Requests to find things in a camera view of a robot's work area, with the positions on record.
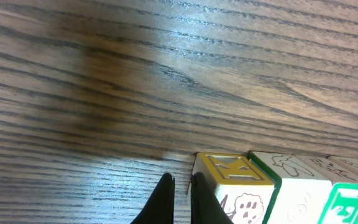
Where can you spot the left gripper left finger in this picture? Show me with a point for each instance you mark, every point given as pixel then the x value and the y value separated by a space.
pixel 159 208

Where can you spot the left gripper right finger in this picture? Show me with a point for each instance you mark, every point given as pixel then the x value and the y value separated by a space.
pixel 205 208

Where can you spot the white block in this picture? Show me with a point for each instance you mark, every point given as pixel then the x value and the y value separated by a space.
pixel 240 187
pixel 300 191

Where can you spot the green block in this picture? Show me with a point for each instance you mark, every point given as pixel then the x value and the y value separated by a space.
pixel 326 168

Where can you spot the green block letter B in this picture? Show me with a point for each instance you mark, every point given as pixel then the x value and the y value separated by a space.
pixel 342 205

